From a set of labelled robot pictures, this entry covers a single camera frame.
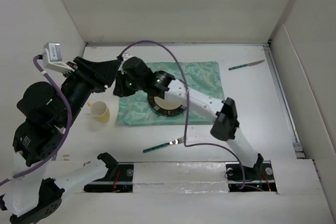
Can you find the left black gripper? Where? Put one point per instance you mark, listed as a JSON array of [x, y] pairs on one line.
[[101, 74]]

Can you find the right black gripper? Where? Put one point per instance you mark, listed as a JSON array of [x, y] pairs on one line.
[[120, 88]]

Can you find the green patterned cloth placemat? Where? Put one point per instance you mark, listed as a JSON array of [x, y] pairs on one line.
[[201, 76]]

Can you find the dark round plate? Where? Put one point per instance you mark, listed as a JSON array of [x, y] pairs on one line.
[[165, 107]]

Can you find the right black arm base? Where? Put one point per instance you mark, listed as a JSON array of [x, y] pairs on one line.
[[261, 181]]

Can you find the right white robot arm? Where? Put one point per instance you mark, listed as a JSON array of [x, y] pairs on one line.
[[134, 75]]

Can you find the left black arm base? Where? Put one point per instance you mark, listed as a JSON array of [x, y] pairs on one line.
[[121, 182]]

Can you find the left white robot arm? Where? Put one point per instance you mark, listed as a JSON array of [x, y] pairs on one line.
[[50, 111]]

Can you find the yellow mug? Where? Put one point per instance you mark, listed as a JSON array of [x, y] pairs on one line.
[[100, 111]]

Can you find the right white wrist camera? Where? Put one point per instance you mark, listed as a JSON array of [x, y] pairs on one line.
[[124, 57]]

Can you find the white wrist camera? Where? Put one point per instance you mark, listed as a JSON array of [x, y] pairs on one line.
[[124, 57], [52, 58]]

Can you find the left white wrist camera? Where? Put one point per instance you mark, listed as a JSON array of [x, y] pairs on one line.
[[52, 58]]

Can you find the fork with green handle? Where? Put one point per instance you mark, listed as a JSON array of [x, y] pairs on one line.
[[170, 143]]

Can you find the knife with green handle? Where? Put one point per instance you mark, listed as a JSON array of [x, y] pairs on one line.
[[246, 65]]

